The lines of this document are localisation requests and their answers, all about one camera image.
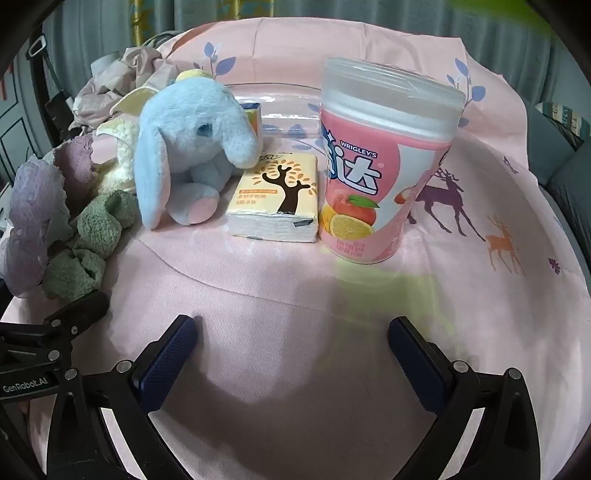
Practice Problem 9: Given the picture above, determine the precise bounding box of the grey curtain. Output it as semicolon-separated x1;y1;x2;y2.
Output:
41;0;575;109

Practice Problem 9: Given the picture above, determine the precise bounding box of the lavender fleece towel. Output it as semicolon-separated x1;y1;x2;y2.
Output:
0;156;72;297

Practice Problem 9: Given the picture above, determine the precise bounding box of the crumpled pale pink cloth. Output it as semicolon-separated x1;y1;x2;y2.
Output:
69;46;178;136

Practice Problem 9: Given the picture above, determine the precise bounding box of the blue orange juice box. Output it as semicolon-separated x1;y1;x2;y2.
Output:
240;102;264;140

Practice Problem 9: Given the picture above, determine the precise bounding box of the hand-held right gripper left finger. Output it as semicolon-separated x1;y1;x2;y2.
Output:
34;315;200;480

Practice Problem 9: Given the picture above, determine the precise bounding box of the yellow tissue pack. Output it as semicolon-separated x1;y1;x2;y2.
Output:
226;153;320;244

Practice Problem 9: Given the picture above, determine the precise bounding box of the black bag strap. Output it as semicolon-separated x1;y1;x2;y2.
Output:
25;34;77;141

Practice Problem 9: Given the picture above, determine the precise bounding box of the pink gum jar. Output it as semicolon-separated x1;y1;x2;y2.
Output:
318;56;466;265

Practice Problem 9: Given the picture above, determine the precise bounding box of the clear glass jar metal lid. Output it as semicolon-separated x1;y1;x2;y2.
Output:
221;82;326;139

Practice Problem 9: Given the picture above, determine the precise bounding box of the green fleece towel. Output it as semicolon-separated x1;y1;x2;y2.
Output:
43;191;141;299

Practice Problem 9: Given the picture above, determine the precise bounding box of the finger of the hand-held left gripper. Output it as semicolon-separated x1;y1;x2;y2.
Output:
0;292;110;366

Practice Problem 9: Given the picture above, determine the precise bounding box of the cream fleece towel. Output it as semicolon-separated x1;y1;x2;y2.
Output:
95;119;141;197

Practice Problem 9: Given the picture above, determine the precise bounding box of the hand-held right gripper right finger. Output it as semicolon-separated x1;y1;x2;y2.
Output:
388;316;548;480

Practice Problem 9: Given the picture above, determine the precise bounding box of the mauve fleece towel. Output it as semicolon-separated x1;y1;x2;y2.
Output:
51;133;100;197

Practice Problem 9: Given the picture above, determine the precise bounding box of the dark grey sofa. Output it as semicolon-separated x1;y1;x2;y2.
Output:
526;111;591;232

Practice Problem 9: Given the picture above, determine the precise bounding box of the pink printed bed sheet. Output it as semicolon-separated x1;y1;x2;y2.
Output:
0;17;591;480

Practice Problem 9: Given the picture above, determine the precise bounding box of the patterned cushion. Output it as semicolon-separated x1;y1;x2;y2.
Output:
534;100;591;149

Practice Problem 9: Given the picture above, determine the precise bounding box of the blue elephant plush toy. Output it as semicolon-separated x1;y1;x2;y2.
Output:
111;69;262;230

